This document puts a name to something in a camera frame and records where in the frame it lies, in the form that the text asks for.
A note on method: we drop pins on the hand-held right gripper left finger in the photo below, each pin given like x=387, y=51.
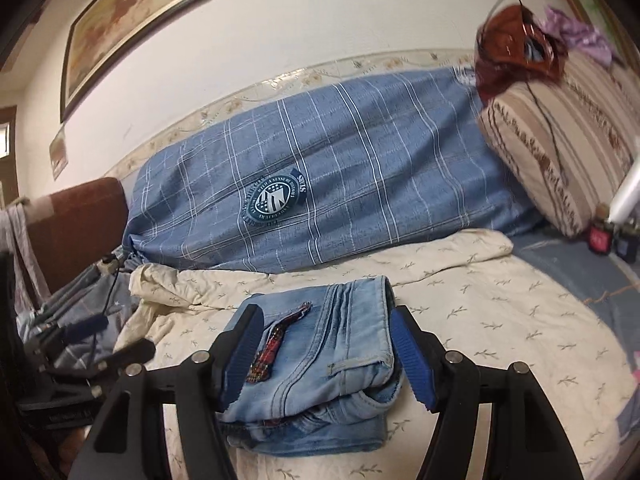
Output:
x=241, y=355

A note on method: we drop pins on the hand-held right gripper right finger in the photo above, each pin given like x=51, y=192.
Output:
x=412, y=355

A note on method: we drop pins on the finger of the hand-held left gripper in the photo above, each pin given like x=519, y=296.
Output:
x=135, y=350
x=85, y=327

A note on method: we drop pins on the blue denim pants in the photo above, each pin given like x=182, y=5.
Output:
x=320, y=350

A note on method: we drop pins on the cream leaf-print blanket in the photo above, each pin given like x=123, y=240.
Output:
x=500, y=320

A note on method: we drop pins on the brown headboard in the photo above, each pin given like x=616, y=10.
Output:
x=80, y=230

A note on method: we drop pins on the pink hanging cloth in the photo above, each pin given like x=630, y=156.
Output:
x=20, y=245

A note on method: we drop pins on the small red bottle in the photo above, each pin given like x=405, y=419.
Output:
x=599, y=239

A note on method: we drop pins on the small dark blue box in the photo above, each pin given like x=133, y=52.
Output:
x=625, y=246

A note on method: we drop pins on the striped beige pillow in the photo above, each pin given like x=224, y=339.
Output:
x=560, y=145

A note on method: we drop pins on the white tube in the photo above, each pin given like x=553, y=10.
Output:
x=625, y=195

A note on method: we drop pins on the red-brown cloth bag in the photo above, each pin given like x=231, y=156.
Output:
x=505, y=40

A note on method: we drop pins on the purple cloth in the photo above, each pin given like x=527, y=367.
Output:
x=575, y=30

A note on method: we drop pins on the small wall poster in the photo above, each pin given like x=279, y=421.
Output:
x=58, y=152

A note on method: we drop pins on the wooden window frame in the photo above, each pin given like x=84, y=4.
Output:
x=7, y=130

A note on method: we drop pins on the large framed wall picture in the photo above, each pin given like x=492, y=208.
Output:
x=125, y=15

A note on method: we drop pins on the green framed wall picture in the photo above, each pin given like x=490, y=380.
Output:
x=600, y=7

